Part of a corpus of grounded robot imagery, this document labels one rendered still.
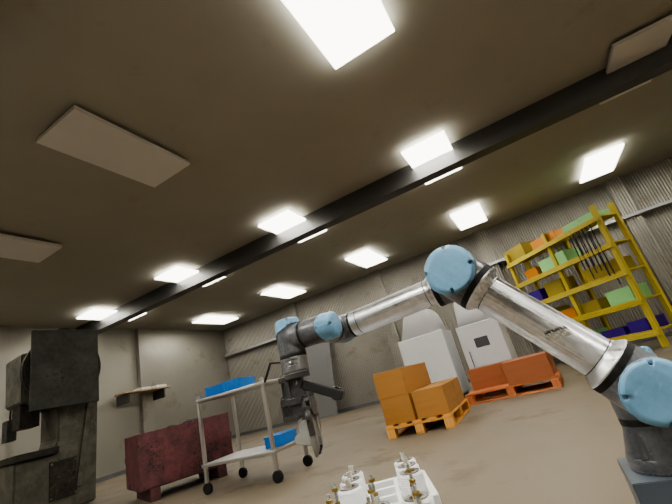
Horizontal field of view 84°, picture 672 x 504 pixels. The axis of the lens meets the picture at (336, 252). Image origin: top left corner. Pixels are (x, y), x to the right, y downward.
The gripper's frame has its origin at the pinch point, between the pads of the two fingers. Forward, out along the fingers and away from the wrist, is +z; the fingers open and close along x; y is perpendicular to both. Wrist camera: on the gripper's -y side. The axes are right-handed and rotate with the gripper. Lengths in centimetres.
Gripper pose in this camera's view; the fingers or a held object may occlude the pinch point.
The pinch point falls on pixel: (320, 449)
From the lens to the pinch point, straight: 110.8
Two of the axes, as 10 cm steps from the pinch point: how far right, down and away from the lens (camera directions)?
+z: 2.4, 9.1, -3.3
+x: -1.6, -3.0, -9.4
